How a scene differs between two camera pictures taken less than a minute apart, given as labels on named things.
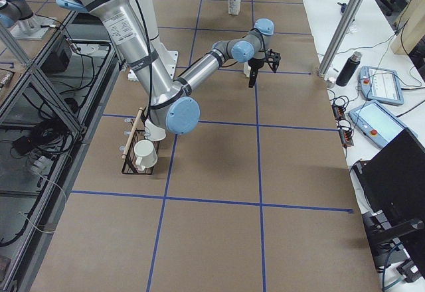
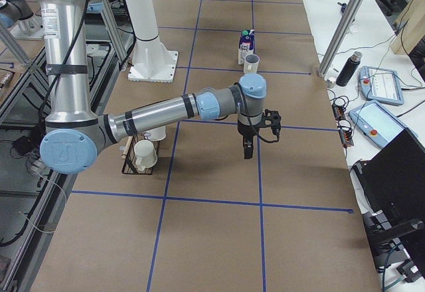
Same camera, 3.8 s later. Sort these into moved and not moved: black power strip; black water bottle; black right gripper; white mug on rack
Moved: black right gripper
Not moved: black water bottle; black power strip; white mug on rack
